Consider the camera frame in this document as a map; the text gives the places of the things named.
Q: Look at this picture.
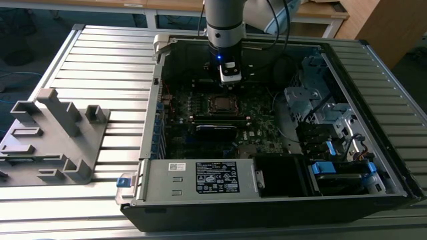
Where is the silver CPU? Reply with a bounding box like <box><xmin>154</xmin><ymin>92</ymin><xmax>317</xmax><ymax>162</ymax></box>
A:
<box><xmin>212</xmin><ymin>96</ymin><xmax>237</xmax><ymax>111</ymax></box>

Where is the metal socket cover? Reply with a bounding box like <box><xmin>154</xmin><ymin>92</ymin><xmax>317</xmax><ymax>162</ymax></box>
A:
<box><xmin>207</xmin><ymin>94</ymin><xmax>242</xmax><ymax>115</ymax></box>

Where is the black RAM slot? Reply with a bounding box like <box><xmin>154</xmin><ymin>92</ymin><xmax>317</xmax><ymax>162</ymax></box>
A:
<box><xmin>194</xmin><ymin>114</ymin><xmax>246</xmax><ymax>120</ymax></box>
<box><xmin>194</xmin><ymin>119</ymin><xmax>249</xmax><ymax>126</ymax></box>

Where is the metal disk bay cage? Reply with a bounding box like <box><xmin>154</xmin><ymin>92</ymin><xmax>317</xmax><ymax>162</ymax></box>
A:
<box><xmin>283</xmin><ymin>48</ymin><xmax>338</xmax><ymax>126</ymax></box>

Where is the black graphics card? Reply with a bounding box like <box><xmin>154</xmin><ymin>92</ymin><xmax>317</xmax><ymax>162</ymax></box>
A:
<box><xmin>195</xmin><ymin>124</ymin><xmax>239</xmax><ymax>141</ymax></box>

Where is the green motherboard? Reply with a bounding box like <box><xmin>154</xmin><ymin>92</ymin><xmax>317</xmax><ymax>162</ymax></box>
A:
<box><xmin>159</xmin><ymin>79</ymin><xmax>302</xmax><ymax>160</ymax></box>

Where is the wooden desk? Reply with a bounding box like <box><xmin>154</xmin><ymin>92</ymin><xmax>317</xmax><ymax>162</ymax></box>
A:
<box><xmin>19</xmin><ymin>0</ymin><xmax>158</xmax><ymax>28</ymax></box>
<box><xmin>146</xmin><ymin>0</ymin><xmax>351</xmax><ymax>38</ymax></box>

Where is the bronze chipset heatsink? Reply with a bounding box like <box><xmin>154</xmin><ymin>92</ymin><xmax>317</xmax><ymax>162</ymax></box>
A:
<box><xmin>238</xmin><ymin>144</ymin><xmax>259</xmax><ymax>159</ymax></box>

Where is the wooden cabinet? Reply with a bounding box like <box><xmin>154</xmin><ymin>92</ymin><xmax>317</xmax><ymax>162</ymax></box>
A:
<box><xmin>335</xmin><ymin>0</ymin><xmax>427</xmax><ymax>70</ymax></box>

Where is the silver power supply unit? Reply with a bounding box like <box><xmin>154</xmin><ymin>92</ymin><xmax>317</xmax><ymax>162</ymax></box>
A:
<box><xmin>135</xmin><ymin>158</ymin><xmax>262</xmax><ymax>202</ymax></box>

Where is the grey parts rack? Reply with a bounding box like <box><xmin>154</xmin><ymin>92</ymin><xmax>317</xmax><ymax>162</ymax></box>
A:
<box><xmin>0</xmin><ymin>87</ymin><xmax>112</xmax><ymax>187</ymax></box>

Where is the blue case latch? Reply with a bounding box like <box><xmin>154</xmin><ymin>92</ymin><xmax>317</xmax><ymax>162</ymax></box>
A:
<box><xmin>116</xmin><ymin>174</ymin><xmax>132</xmax><ymax>188</ymax></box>

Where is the black office chair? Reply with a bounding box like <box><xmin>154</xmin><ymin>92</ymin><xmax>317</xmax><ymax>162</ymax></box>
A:
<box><xmin>0</xmin><ymin>8</ymin><xmax>40</xmax><ymax>67</ymax></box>

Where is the black hard disk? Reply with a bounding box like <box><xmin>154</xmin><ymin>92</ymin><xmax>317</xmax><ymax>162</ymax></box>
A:
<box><xmin>315</xmin><ymin>173</ymin><xmax>367</xmax><ymax>196</ymax></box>

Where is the black open PC case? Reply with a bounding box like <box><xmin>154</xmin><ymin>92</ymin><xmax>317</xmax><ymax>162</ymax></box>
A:
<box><xmin>114</xmin><ymin>33</ymin><xmax>427</xmax><ymax>233</ymax></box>

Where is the green RAM stick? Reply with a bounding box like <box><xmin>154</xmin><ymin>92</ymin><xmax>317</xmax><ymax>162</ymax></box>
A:
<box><xmin>2</xmin><ymin>155</ymin><xmax>47</xmax><ymax>161</ymax></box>

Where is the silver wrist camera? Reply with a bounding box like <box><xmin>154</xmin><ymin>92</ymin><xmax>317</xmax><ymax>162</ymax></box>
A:
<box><xmin>218</xmin><ymin>59</ymin><xmax>243</xmax><ymax>84</ymax></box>

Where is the grey case latch handle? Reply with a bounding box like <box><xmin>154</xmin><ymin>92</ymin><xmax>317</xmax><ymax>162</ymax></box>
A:
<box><xmin>152</xmin><ymin>34</ymin><xmax>172</xmax><ymax>55</ymax></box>

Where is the blue floor cable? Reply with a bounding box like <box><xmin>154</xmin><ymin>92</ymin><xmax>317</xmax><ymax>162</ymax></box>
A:
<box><xmin>0</xmin><ymin>71</ymin><xmax>44</xmax><ymax>106</ymax></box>

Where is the coloured wire bundle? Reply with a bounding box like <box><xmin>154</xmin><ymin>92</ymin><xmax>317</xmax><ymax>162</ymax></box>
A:
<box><xmin>353</xmin><ymin>149</ymin><xmax>375</xmax><ymax>163</ymax></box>

